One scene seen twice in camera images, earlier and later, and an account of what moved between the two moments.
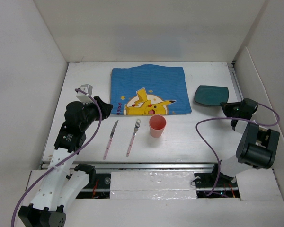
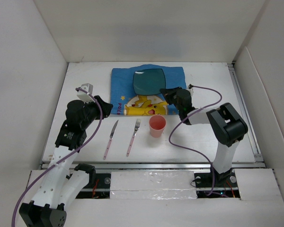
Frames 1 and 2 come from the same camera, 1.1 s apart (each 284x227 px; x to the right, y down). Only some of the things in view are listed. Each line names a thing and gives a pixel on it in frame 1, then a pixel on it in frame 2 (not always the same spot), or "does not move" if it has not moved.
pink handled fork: x=137 y=125 does not move
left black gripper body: x=92 y=111 does not move
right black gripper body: x=231 y=109 → x=171 y=97
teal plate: x=211 y=95 → x=148 y=82
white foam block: x=153 y=185 does not move
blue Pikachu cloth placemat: x=149 y=90 does not move
